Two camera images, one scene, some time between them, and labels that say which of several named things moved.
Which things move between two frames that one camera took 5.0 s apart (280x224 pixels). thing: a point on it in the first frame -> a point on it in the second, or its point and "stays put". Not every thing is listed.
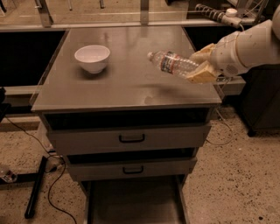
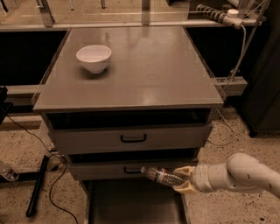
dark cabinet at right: [260, 102] stays put
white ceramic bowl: [93, 57] stays put
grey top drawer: [86, 138] stays put
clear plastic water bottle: [173, 63] -> [163, 175]
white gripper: [226, 57] -> [202, 178]
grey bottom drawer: [136, 200] stays put
